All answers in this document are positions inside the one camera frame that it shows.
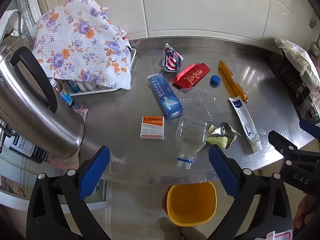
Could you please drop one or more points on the large steel pot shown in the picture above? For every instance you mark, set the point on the large steel pot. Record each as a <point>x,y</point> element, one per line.
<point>37,120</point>

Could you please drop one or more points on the green silver foil wrapper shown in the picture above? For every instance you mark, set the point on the green silver foil wrapper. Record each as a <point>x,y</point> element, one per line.
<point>222,135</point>

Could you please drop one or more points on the long golden wrapper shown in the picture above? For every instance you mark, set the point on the long golden wrapper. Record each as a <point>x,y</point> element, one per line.
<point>231,81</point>

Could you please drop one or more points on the orange white medicine box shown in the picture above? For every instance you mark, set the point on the orange white medicine box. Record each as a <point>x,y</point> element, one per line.
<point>152,130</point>

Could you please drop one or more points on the red paper packet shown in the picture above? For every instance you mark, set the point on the red paper packet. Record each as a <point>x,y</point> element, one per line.
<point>191,76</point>

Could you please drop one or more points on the blue bottle cap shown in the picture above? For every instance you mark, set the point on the blue bottle cap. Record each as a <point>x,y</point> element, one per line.
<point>215,80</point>

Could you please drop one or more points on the dark labelled canister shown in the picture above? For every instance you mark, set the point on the dark labelled canister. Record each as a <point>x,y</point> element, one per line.
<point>25,150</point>

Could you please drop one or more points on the striped snack wrapper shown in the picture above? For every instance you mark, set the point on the striped snack wrapper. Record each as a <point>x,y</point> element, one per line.
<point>171,60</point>

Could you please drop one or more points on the pink cloth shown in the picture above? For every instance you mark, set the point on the pink cloth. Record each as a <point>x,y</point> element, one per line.
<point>63,161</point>

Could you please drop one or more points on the clear plastic blister tray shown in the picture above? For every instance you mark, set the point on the clear plastic blister tray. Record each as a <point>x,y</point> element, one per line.
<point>197,100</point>

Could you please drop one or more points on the checkered white cloth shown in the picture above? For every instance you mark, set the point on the checkered white cloth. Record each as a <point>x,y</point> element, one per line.
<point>11,21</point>

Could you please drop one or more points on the clear plastic bottle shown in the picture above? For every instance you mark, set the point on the clear plastic bottle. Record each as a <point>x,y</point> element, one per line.
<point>186,152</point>

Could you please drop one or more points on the long blue carton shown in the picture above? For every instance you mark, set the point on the long blue carton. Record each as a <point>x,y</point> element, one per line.
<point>165,96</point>

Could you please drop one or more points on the white plastic tray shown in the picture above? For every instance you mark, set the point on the white plastic tray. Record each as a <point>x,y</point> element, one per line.
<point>133,53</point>

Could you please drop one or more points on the person's right hand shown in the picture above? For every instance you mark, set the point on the person's right hand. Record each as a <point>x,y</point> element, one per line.
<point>301,212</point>

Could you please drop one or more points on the white ointment tube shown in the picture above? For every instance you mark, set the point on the white ointment tube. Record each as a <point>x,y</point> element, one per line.
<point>245,120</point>

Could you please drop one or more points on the white quilted cloth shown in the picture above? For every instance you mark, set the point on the white quilted cloth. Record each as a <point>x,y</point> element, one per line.
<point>297,57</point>

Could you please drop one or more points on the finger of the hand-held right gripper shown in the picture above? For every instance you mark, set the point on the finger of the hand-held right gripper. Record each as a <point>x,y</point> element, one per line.
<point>280,141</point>
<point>309,128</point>

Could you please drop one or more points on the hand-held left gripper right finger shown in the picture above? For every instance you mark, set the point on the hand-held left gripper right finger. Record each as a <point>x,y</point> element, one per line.
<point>223,172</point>

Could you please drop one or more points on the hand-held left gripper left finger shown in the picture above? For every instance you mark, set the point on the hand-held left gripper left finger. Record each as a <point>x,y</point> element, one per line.
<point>95,172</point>

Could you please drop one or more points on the floral white cloth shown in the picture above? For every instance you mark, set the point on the floral white cloth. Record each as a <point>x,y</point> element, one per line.
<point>80,42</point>

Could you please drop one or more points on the black appliance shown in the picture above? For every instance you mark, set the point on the black appliance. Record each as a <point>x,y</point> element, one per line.
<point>292,80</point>

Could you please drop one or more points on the yellow plastic bin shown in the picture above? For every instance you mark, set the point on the yellow plastic bin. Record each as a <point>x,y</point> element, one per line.
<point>191,205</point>

